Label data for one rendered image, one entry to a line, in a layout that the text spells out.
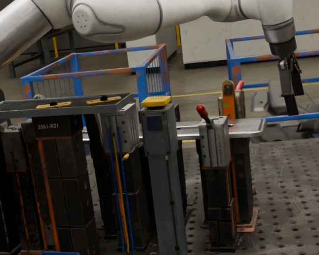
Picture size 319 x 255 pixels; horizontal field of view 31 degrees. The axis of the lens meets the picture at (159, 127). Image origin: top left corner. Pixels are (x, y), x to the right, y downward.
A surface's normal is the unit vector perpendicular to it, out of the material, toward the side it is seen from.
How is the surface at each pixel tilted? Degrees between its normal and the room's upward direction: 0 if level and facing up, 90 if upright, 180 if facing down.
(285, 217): 0
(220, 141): 90
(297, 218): 0
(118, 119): 90
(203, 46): 90
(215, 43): 90
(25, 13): 74
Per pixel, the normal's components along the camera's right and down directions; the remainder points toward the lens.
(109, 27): 0.41, 0.61
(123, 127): -0.25, 0.26
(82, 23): -0.62, 0.31
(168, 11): 0.81, 0.08
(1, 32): 0.11, -0.05
